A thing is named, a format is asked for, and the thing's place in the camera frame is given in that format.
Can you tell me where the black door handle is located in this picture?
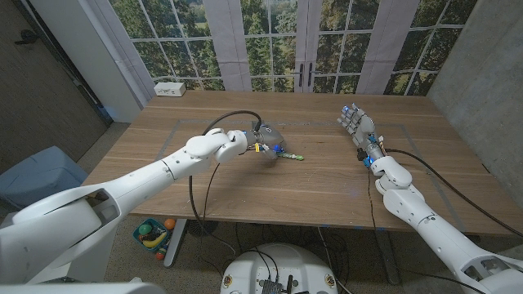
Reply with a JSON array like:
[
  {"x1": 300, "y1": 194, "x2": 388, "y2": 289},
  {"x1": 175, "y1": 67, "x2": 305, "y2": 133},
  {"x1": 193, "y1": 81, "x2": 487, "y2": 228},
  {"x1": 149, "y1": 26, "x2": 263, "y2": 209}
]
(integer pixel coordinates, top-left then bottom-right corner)
[{"x1": 15, "y1": 29, "x2": 41, "y2": 46}]

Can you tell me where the black round ribbed disc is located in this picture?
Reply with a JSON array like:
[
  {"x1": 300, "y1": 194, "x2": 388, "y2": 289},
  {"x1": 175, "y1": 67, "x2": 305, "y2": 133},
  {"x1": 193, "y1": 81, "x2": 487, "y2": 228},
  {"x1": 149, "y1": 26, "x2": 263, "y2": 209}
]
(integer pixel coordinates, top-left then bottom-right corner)
[{"x1": 186, "y1": 219, "x2": 220, "y2": 238}]

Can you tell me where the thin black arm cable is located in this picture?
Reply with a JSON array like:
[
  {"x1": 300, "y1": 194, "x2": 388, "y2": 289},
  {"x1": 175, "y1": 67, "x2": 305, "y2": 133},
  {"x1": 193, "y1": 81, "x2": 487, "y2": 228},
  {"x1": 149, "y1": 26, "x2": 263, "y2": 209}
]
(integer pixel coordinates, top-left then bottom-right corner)
[
  {"x1": 366, "y1": 169, "x2": 378, "y2": 230},
  {"x1": 203, "y1": 163, "x2": 221, "y2": 230}
]

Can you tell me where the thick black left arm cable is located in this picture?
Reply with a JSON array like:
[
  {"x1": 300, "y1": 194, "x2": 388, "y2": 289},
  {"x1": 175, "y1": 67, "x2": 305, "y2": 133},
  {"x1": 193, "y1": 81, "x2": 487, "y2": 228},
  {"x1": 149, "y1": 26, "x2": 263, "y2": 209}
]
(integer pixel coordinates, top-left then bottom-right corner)
[{"x1": 187, "y1": 109, "x2": 263, "y2": 256}]

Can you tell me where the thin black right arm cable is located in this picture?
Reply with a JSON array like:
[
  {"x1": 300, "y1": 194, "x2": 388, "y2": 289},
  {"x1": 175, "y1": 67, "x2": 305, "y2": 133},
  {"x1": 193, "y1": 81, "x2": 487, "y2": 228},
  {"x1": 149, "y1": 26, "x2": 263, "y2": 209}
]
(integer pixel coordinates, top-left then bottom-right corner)
[{"x1": 366, "y1": 169, "x2": 378, "y2": 230}]

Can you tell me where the white table leg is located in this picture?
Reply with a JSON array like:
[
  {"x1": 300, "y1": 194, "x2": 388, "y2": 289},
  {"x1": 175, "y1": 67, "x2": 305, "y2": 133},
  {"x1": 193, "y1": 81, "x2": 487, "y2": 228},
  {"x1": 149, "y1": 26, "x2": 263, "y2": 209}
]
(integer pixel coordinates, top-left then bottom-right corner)
[{"x1": 163, "y1": 218, "x2": 188, "y2": 269}]

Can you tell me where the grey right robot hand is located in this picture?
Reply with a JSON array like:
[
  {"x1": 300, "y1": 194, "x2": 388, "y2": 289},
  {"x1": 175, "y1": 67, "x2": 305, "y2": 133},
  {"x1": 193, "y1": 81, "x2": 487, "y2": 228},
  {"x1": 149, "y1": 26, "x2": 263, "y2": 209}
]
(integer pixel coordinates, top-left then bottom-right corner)
[{"x1": 336, "y1": 102, "x2": 384, "y2": 151}]

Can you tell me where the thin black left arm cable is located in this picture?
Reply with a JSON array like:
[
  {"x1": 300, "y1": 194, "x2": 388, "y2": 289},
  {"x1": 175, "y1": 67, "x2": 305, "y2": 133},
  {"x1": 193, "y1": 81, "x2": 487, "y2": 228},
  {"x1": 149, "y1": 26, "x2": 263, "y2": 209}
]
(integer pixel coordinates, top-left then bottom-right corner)
[{"x1": 203, "y1": 163, "x2": 221, "y2": 230}]

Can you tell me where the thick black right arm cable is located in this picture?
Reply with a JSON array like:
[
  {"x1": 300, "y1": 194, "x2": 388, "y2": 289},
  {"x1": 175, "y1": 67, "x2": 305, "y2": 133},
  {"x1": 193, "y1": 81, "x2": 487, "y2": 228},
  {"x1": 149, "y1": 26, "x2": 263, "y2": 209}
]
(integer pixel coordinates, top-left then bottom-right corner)
[{"x1": 383, "y1": 148, "x2": 523, "y2": 240}]

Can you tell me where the printed window forest backdrop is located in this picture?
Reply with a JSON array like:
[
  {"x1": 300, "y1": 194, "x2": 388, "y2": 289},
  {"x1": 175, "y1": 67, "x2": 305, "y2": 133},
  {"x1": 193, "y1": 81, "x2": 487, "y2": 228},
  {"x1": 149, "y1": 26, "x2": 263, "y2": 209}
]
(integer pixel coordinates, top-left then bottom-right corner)
[{"x1": 87, "y1": 0, "x2": 479, "y2": 97}]

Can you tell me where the teal toy basket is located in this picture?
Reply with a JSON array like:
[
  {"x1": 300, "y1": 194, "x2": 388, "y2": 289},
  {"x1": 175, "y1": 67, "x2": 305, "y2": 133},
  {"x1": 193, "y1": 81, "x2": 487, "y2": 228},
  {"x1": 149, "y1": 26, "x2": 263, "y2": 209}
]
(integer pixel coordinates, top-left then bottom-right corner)
[{"x1": 132, "y1": 217, "x2": 173, "y2": 262}]

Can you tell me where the grey table leg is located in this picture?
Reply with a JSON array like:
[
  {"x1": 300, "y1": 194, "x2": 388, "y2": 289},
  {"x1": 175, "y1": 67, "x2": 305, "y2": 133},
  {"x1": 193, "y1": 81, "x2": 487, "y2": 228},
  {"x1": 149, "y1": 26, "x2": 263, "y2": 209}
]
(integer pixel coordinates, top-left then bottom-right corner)
[{"x1": 374, "y1": 228, "x2": 402, "y2": 286}]

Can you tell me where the grey electronics module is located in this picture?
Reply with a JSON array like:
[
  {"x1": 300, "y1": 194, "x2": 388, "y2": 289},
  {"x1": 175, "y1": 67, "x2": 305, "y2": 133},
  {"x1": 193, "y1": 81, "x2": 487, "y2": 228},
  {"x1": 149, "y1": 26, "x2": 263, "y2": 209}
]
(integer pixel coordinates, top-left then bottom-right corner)
[{"x1": 261, "y1": 279, "x2": 284, "y2": 294}]

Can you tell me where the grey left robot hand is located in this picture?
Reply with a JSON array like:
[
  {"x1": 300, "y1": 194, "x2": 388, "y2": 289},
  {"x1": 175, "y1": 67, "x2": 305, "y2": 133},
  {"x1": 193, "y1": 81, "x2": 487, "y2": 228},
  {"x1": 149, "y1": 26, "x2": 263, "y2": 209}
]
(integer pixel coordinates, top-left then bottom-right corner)
[{"x1": 244, "y1": 124, "x2": 287, "y2": 162}]

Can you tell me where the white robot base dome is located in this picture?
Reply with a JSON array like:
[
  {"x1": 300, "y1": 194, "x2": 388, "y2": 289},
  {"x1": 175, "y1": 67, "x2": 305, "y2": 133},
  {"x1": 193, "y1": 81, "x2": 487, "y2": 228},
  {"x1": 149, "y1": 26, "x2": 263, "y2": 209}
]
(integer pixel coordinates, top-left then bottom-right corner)
[{"x1": 220, "y1": 243, "x2": 339, "y2": 294}]

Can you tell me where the yellow toy banana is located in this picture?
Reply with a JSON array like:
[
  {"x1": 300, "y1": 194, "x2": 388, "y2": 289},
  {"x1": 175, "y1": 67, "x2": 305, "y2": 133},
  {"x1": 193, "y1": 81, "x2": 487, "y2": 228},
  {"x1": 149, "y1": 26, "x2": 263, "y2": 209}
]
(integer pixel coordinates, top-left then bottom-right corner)
[{"x1": 142, "y1": 232, "x2": 168, "y2": 249}]

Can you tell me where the blue grey storage bin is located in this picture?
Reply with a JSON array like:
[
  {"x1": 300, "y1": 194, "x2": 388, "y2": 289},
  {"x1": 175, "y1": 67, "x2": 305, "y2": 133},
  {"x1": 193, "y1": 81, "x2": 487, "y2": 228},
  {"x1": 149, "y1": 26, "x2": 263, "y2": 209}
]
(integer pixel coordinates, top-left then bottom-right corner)
[{"x1": 0, "y1": 145, "x2": 89, "y2": 209}]

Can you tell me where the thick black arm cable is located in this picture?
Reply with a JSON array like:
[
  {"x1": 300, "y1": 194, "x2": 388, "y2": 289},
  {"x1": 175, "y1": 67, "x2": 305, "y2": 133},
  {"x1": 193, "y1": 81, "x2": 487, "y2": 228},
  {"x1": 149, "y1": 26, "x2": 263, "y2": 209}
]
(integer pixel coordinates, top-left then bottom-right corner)
[
  {"x1": 383, "y1": 148, "x2": 523, "y2": 240},
  {"x1": 187, "y1": 109, "x2": 263, "y2": 256}
]

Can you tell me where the white power strip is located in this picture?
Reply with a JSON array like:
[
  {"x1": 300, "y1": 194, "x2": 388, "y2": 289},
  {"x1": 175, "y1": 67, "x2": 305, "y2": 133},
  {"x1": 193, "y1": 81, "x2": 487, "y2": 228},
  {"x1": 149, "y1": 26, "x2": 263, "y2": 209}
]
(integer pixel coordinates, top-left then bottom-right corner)
[{"x1": 154, "y1": 82, "x2": 187, "y2": 98}]

